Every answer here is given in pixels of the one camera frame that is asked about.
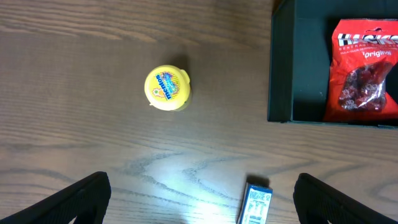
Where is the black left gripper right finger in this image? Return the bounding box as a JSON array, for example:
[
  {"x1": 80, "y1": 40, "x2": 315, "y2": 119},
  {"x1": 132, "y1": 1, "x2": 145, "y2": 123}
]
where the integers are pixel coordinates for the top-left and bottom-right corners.
[{"x1": 293, "y1": 173, "x2": 397, "y2": 224}]

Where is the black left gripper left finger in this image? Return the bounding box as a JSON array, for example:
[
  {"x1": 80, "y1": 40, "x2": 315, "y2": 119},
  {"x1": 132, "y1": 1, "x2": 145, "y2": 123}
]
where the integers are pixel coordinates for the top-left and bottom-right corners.
[{"x1": 1, "y1": 171, "x2": 111, "y2": 224}]

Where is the red Hacks candy bag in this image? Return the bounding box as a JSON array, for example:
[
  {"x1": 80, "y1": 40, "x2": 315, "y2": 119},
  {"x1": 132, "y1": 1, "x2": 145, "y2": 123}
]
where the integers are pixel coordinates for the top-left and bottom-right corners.
[{"x1": 323, "y1": 19, "x2": 397, "y2": 122}]

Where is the black gift box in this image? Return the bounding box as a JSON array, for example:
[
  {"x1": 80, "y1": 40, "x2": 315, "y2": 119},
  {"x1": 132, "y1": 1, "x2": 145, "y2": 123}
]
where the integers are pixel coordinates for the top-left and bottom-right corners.
[{"x1": 267, "y1": 0, "x2": 397, "y2": 124}]

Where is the blue white small box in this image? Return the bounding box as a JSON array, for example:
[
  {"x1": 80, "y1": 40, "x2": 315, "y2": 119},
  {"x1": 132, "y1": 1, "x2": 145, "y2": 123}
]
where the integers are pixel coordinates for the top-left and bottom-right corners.
[{"x1": 236, "y1": 183, "x2": 273, "y2": 224}]

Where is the yellow Mentos candy bottle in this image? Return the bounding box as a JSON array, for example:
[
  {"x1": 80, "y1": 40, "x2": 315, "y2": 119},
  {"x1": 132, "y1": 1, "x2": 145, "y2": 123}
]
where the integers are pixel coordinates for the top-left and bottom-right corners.
[{"x1": 144, "y1": 65, "x2": 192, "y2": 111}]

